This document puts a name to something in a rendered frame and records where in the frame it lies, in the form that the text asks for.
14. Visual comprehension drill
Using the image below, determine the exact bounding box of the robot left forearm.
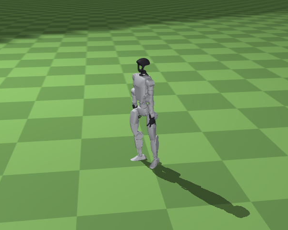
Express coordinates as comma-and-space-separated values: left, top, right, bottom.
148, 98, 155, 118

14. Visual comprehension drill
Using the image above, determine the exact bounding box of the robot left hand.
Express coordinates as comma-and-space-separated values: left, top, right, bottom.
147, 115, 156, 127

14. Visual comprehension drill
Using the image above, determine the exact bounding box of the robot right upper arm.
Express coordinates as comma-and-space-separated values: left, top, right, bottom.
131, 73, 137, 95

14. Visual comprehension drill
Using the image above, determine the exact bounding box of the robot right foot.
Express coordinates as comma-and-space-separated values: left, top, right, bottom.
131, 154, 146, 161

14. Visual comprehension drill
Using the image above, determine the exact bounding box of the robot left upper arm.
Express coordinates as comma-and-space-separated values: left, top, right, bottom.
145, 78, 155, 103

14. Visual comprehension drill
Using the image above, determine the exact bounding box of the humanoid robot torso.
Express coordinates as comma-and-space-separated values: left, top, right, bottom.
134, 73, 151, 116

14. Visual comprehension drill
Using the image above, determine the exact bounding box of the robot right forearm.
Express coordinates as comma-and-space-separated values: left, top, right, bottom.
132, 93, 138, 107

